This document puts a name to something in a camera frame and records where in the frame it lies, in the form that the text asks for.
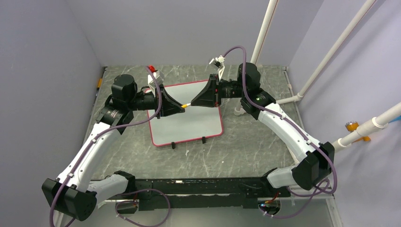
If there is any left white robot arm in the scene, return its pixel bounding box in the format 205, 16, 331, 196
42, 72, 185, 226

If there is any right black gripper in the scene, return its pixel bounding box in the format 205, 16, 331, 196
191, 74, 247, 108

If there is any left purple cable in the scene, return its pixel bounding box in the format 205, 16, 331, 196
49, 66, 164, 227

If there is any red-framed whiteboard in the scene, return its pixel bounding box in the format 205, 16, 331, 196
149, 80, 224, 147

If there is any white PVC pipe right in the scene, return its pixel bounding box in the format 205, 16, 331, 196
332, 103, 401, 152

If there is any white PVC pipe frame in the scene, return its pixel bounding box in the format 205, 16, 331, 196
234, 0, 378, 116

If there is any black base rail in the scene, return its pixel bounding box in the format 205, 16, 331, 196
105, 175, 292, 211

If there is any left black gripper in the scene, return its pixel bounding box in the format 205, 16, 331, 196
127, 84, 184, 119

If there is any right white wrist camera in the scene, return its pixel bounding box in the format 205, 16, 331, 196
209, 55, 225, 80

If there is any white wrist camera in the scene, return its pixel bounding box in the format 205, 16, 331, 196
148, 65, 165, 95
209, 55, 225, 80

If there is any orange tool at edge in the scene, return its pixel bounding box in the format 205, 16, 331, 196
96, 78, 103, 91

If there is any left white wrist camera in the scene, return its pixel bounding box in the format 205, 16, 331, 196
148, 65, 165, 95

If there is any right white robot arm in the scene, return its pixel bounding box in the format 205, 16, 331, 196
191, 61, 335, 196

